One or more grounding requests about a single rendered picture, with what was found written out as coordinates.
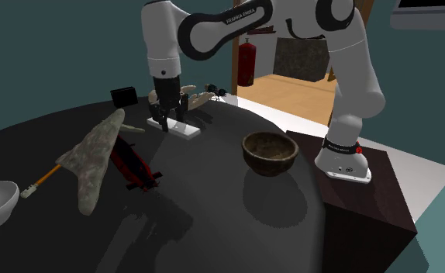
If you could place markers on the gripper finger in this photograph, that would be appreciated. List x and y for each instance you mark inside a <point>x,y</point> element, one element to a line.
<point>182,109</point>
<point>164,120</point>

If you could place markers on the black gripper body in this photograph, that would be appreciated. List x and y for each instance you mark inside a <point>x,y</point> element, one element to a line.
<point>167,90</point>

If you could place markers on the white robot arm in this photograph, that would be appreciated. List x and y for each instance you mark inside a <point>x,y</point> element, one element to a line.
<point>353,68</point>

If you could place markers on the beige hand figure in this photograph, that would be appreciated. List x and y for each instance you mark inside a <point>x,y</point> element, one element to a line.
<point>201,99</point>

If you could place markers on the white flat slab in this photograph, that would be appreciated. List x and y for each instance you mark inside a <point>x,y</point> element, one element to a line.
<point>186,130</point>

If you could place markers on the small grey-green stick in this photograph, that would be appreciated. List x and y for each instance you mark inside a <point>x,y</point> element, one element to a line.
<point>133,129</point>

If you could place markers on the black spiky figure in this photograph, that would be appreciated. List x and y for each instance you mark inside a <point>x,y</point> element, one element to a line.
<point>215,90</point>

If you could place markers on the black box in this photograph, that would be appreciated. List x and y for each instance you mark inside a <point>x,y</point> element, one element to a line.
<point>124,96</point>

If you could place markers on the red and black tool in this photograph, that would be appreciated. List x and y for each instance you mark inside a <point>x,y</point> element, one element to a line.
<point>133,166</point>

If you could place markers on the red fire extinguisher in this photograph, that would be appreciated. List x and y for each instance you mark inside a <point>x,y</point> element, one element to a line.
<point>246,64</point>

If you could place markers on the grey stone fish figure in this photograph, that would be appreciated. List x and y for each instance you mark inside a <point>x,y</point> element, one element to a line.
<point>92,157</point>

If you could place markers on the brown wooden bowl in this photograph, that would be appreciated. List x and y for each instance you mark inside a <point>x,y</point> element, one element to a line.
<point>269,153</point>

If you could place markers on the round black table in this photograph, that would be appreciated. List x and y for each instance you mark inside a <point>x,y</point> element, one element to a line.
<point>207,223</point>

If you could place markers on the orange pen with white tip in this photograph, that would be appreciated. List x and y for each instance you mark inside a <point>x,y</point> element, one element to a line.
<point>43,179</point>

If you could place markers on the dark brown robot stand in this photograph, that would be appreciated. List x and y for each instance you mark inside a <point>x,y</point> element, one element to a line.
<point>362,223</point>

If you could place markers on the brown wooden door frame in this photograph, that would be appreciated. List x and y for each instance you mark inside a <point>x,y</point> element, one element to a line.
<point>234,64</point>

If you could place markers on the dark stone wall picture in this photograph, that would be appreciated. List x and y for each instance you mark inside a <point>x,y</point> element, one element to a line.
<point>302,60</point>

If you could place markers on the window with grey frame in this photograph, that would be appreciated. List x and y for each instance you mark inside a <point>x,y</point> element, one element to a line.
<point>430,11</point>

